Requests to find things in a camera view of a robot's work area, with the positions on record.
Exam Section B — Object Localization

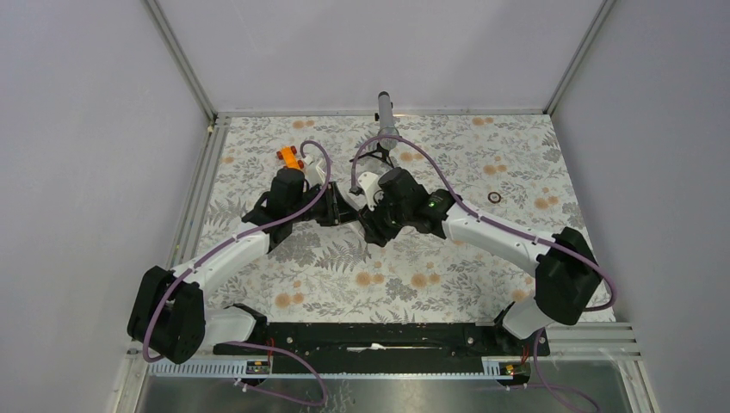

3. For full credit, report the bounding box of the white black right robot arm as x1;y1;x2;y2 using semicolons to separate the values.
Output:
354;168;601;354

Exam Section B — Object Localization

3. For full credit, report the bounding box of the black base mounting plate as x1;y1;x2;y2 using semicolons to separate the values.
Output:
213;323;550;373

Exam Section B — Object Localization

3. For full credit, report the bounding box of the white air conditioner remote control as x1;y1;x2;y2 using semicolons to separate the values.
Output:
346;219;365;238

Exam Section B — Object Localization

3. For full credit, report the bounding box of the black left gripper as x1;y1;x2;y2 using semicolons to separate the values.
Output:
289;182;357;227

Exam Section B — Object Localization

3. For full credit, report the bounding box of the floral patterned table mat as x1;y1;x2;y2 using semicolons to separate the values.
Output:
197;115;585;323

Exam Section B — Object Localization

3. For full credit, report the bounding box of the orange toy car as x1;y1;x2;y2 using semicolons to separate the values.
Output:
276;145;305;170

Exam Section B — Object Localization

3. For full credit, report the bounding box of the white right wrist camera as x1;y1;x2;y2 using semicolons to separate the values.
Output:
350;172;383;211

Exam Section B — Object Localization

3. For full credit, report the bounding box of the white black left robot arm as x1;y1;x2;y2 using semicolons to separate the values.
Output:
127;168;357;364

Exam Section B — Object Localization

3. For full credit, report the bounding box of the aluminium frame rail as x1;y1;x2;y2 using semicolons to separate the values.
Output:
141;0;218;125

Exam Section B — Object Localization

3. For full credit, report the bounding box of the slotted grey cable duct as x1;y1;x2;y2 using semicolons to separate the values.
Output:
148;358;518;381

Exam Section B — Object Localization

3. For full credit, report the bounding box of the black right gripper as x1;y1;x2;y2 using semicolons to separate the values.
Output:
356;188;411;248

